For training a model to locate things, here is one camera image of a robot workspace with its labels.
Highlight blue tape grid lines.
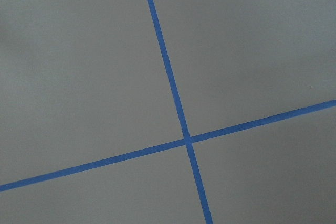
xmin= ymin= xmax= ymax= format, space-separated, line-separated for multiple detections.
xmin=1 ymin=0 xmax=335 ymax=223

